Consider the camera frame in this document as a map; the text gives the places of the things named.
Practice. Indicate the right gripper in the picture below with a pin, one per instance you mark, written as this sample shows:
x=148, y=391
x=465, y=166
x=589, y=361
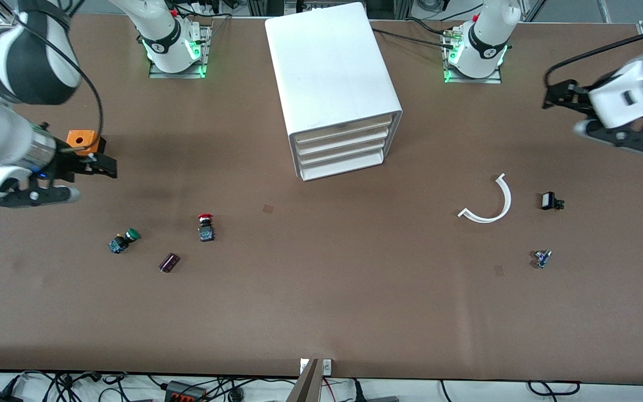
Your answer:
x=68, y=165

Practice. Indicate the black plug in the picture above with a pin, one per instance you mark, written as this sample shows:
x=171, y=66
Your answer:
x=377, y=398

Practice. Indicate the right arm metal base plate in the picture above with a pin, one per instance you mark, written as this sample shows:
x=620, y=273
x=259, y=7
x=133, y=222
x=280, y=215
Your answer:
x=205, y=50

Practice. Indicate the dark maroon capacitor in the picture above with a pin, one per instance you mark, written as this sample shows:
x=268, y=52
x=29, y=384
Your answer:
x=169, y=262

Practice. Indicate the white drawer cabinet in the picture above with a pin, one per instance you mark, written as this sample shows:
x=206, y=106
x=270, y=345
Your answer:
x=327, y=61

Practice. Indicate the black power adapter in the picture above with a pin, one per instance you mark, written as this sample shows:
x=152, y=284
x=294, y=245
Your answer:
x=0, y=397

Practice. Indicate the small black switch component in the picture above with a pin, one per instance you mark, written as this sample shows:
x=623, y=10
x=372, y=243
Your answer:
x=548, y=200

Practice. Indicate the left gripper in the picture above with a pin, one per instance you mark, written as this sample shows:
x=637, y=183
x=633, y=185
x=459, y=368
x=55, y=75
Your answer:
x=575, y=96

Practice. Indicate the red push button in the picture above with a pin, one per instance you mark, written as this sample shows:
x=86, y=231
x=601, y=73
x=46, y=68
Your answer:
x=206, y=231

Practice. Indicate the small blue electronic component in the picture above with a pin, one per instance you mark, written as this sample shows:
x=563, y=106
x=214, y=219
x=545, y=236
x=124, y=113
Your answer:
x=542, y=258

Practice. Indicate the black power strip red switches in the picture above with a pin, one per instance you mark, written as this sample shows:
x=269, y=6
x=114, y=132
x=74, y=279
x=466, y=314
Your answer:
x=185, y=391

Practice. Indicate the metal corner bracket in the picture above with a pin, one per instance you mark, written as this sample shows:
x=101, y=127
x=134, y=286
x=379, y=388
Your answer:
x=6, y=22

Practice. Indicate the white curved plastic strip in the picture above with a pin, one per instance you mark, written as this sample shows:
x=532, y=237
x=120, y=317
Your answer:
x=508, y=198

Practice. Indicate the white table edge clamp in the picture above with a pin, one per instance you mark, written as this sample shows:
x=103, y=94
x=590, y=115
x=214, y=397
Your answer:
x=327, y=366

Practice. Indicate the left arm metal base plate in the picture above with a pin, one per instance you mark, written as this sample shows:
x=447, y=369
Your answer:
x=492, y=80

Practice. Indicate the orange box with hole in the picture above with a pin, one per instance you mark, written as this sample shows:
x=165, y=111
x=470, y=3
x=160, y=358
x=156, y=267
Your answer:
x=73, y=137

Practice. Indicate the white plastic drawer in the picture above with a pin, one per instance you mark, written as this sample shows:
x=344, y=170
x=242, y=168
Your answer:
x=344, y=151
x=344, y=129
x=344, y=165
x=344, y=140

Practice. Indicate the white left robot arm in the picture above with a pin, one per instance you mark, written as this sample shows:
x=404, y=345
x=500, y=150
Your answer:
x=483, y=33

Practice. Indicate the green push button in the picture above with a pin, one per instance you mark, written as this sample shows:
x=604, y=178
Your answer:
x=116, y=244

